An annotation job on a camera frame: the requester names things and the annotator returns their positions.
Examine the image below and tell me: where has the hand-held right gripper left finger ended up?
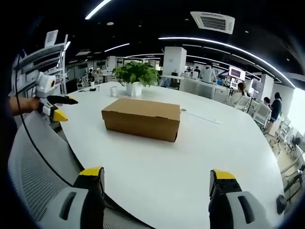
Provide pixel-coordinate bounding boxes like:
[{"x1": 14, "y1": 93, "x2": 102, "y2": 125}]
[{"x1": 44, "y1": 167, "x2": 105, "y2": 229}]

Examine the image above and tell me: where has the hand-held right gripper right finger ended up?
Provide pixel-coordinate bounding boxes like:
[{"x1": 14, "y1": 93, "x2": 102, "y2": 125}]
[{"x1": 208, "y1": 169, "x2": 272, "y2": 229}]

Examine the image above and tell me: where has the brown cardboard shoe box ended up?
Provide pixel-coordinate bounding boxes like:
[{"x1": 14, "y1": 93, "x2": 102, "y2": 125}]
[{"x1": 101, "y1": 97, "x2": 181, "y2": 143}]

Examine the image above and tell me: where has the person's left hand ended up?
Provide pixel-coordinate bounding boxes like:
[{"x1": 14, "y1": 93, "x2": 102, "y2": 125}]
[{"x1": 18, "y1": 96, "x2": 41, "y2": 113}]

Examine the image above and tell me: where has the metal shelving rack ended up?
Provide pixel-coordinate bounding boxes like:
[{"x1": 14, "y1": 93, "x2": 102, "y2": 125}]
[{"x1": 13, "y1": 30, "x2": 71, "y2": 96}]

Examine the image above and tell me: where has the grey mesh office chair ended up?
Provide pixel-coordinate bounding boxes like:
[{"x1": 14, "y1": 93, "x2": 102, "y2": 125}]
[{"x1": 7, "y1": 112, "x2": 153, "y2": 229}]

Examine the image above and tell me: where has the green potted plant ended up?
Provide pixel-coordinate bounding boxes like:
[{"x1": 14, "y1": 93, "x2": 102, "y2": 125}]
[{"x1": 112, "y1": 61, "x2": 160, "y2": 96}]

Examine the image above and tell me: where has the white office chair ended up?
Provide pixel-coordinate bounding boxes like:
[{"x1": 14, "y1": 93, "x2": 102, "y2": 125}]
[
  {"x1": 234, "y1": 96, "x2": 253, "y2": 113},
  {"x1": 252, "y1": 103, "x2": 272, "y2": 131}
]

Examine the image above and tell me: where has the white pillar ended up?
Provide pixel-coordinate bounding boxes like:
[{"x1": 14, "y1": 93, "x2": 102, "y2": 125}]
[{"x1": 163, "y1": 46, "x2": 187, "y2": 77}]

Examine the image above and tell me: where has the white partition counter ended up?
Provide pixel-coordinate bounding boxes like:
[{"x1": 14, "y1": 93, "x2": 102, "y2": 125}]
[{"x1": 178, "y1": 77, "x2": 231, "y2": 102}]

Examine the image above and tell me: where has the ceiling air conditioner vent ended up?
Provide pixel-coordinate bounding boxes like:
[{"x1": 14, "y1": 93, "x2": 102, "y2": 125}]
[{"x1": 190, "y1": 11, "x2": 235, "y2": 35}]

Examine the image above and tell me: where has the wall display screen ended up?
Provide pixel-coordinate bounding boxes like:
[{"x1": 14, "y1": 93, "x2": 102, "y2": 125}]
[{"x1": 228, "y1": 66, "x2": 246, "y2": 81}]

